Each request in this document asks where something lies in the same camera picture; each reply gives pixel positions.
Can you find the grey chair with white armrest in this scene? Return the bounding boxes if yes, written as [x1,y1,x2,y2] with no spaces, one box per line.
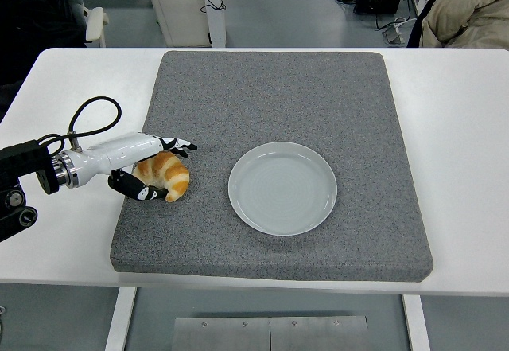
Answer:
[59,0,110,49]

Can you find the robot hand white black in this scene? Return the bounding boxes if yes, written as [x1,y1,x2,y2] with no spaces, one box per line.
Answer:
[71,131,198,202]

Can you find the grey metal plate with screws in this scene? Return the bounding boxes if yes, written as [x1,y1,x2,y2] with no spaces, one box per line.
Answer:
[173,315,369,351]

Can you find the black chair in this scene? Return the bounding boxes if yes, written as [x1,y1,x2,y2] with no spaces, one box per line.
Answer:
[406,0,455,49]

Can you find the grey felt mat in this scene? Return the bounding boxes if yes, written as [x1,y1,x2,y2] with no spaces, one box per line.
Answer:
[109,50,434,284]

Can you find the pale grey round plate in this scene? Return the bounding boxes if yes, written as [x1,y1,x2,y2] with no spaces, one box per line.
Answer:
[227,141,338,237]

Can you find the person in beige jacket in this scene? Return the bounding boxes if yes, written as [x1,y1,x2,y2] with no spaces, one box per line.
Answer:
[420,0,509,49]

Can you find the white square post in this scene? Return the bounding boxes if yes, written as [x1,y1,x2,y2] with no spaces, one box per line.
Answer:
[198,0,227,49]

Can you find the golden croissant bread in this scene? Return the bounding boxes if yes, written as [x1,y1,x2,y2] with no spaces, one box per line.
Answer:
[130,150,191,203]

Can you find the beige cabinet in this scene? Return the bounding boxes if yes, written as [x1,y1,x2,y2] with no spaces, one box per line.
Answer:
[141,0,212,48]

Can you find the person in dark clothing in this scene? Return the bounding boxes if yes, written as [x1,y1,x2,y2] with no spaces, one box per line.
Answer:
[0,0,87,123]

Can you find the white table leg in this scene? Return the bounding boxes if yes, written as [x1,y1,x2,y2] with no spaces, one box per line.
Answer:
[401,294,431,351]
[103,287,138,351]

